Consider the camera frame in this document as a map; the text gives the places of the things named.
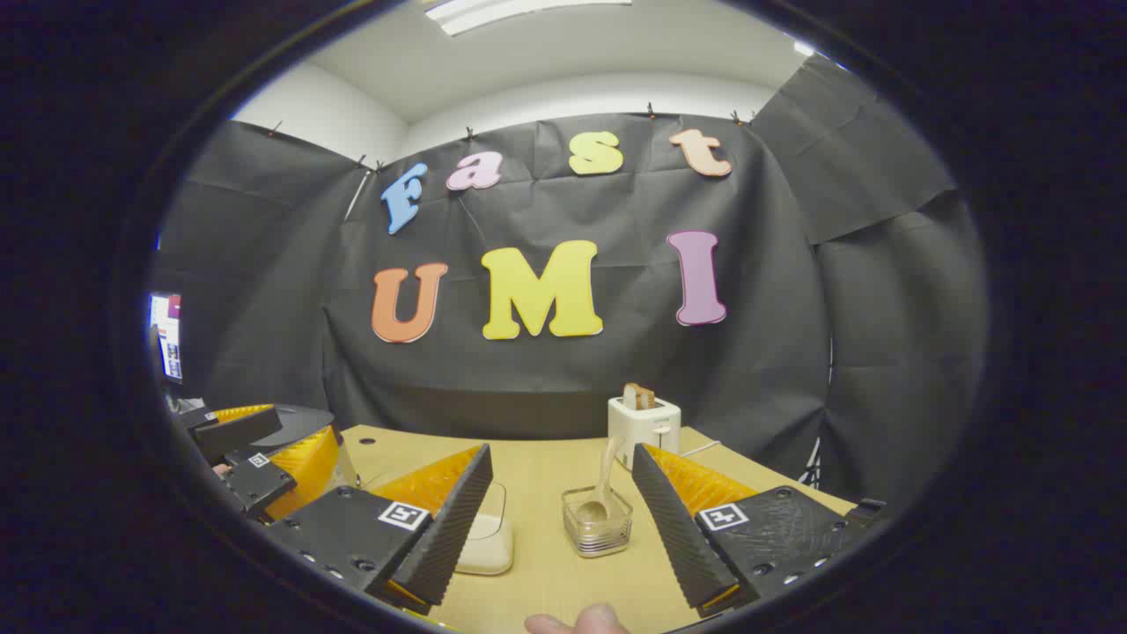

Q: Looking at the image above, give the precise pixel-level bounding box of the wooden spoon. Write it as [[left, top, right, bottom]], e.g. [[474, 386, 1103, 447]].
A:
[[575, 434, 624, 527]]

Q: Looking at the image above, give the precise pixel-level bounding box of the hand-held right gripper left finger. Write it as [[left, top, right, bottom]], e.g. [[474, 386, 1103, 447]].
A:
[[264, 443, 494, 616]]

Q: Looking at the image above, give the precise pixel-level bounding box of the ceiling light panel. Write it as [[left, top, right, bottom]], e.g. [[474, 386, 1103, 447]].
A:
[[423, 0, 633, 36]]

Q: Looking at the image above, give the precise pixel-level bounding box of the clear chopstick holder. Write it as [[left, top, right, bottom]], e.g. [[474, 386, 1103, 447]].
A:
[[562, 484, 633, 558]]

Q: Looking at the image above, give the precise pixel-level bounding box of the white rice heap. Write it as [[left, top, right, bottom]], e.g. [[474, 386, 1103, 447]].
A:
[[458, 515, 514, 576]]

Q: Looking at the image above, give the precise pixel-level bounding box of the clear plastic tray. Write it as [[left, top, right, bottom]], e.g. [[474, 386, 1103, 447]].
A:
[[453, 480, 516, 578]]

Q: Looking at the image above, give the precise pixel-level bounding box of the white toaster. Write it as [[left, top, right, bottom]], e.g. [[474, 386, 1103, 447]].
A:
[[608, 396, 681, 472]]

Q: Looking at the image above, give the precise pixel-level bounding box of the computer monitor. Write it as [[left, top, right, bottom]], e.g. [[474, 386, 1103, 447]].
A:
[[148, 293, 184, 384]]

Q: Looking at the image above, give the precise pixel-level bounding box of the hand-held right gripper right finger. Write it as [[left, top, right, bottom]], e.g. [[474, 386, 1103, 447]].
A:
[[630, 443, 888, 617]]

